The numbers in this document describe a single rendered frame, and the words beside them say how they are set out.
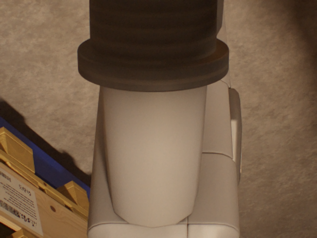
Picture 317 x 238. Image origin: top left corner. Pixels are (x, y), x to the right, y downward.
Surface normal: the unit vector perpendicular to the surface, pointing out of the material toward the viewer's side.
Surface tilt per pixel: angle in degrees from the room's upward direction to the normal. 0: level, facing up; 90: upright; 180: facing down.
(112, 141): 67
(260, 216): 0
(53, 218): 90
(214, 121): 87
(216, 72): 41
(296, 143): 0
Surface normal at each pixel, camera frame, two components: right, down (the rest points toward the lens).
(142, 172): -0.29, 0.42
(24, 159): 0.87, -0.46
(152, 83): 0.05, 0.37
